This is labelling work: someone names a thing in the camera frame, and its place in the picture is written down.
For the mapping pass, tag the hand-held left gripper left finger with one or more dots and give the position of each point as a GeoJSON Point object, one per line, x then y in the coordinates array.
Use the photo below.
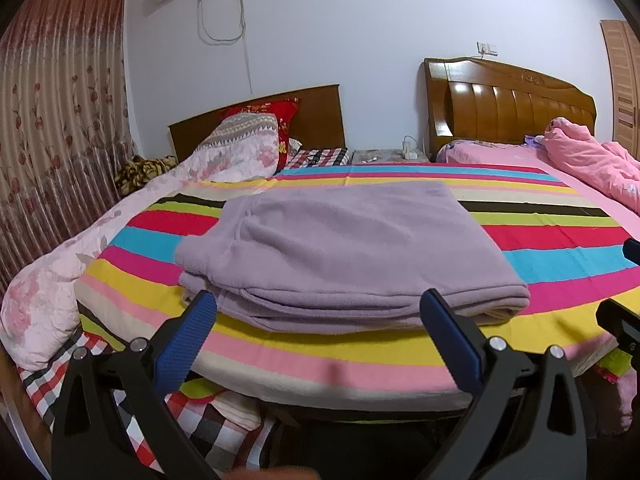
{"type": "Point", "coordinates": [187, 340]}

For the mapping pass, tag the red pillow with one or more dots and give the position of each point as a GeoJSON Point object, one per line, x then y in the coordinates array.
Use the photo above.
{"type": "Point", "coordinates": [287, 115]}

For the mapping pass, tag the dark wooden headboard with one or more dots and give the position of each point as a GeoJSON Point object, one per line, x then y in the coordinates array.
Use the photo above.
{"type": "Point", "coordinates": [320, 115]}

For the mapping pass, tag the purple pants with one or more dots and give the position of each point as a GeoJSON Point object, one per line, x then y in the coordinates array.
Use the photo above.
{"type": "Point", "coordinates": [350, 250]}

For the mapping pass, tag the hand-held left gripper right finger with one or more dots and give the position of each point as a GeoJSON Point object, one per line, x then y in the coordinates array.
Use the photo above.
{"type": "Point", "coordinates": [447, 340]}

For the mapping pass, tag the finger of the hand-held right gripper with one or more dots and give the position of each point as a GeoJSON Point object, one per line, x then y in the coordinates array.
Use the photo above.
{"type": "Point", "coordinates": [622, 322]}
{"type": "Point", "coordinates": [633, 251]}

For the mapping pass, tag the white power strip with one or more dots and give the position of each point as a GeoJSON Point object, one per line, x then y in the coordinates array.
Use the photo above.
{"type": "Point", "coordinates": [410, 151]}

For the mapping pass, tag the plaid bed sheet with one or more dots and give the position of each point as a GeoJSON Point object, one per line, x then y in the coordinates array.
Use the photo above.
{"type": "Point", "coordinates": [200, 425]}

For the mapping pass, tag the glossy wooden headboard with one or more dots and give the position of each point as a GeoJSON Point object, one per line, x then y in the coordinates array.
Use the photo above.
{"type": "Point", "coordinates": [510, 105]}

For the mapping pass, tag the wall socket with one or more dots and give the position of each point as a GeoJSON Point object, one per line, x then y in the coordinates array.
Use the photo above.
{"type": "Point", "coordinates": [487, 48]}

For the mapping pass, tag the floral curtain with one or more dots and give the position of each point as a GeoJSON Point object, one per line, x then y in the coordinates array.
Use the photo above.
{"type": "Point", "coordinates": [60, 110]}

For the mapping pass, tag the nightstand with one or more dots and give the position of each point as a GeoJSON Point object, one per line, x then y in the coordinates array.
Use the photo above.
{"type": "Point", "coordinates": [385, 155]}

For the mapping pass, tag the wooden wardrobe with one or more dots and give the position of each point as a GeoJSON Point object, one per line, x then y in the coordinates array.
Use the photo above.
{"type": "Point", "coordinates": [625, 90]}

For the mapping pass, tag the brown patterned blanket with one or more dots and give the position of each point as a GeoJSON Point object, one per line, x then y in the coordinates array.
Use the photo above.
{"type": "Point", "coordinates": [142, 172]}

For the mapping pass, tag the striped blanket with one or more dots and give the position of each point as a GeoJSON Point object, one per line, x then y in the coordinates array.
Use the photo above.
{"type": "Point", "coordinates": [550, 240]}

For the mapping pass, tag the floral pink quilt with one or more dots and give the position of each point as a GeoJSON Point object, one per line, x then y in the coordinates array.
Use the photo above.
{"type": "Point", "coordinates": [100, 240]}

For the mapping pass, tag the small purple cloth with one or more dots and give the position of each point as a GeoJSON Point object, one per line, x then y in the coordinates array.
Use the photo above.
{"type": "Point", "coordinates": [534, 141]}

